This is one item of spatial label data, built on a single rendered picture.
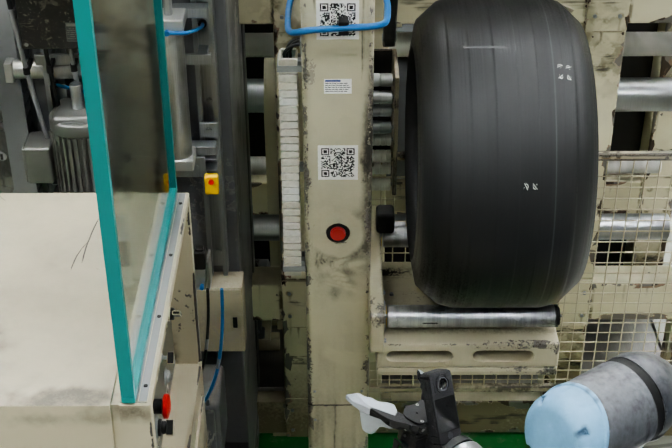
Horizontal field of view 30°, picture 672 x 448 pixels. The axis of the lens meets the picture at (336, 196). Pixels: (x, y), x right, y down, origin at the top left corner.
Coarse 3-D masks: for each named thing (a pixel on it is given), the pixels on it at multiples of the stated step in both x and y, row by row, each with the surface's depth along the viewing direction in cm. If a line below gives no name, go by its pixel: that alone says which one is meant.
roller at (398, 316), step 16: (400, 320) 245; (416, 320) 245; (432, 320) 245; (448, 320) 245; (464, 320) 245; (480, 320) 245; (496, 320) 245; (512, 320) 245; (528, 320) 245; (544, 320) 245
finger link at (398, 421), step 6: (372, 408) 198; (372, 414) 198; (378, 414) 197; (384, 414) 197; (390, 414) 197; (396, 414) 197; (402, 414) 198; (384, 420) 197; (390, 420) 196; (396, 420) 196; (402, 420) 196; (408, 420) 196; (390, 426) 197; (396, 426) 196; (402, 426) 196; (408, 426) 196
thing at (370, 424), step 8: (352, 400) 201; (360, 400) 200; (368, 400) 200; (360, 408) 200; (368, 408) 198; (376, 408) 198; (384, 408) 198; (392, 408) 199; (360, 416) 201; (368, 416) 200; (368, 424) 201; (376, 424) 200; (384, 424) 200; (368, 432) 202
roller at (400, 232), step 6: (396, 228) 270; (402, 228) 270; (384, 234) 269; (390, 234) 269; (396, 234) 269; (402, 234) 269; (384, 240) 269; (390, 240) 269; (396, 240) 269; (402, 240) 269; (384, 246) 270; (390, 246) 270; (396, 246) 270; (402, 246) 270
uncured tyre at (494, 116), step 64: (448, 0) 234; (512, 0) 232; (448, 64) 218; (512, 64) 217; (576, 64) 218; (448, 128) 215; (512, 128) 214; (576, 128) 214; (448, 192) 215; (512, 192) 215; (576, 192) 215; (448, 256) 221; (512, 256) 220; (576, 256) 222
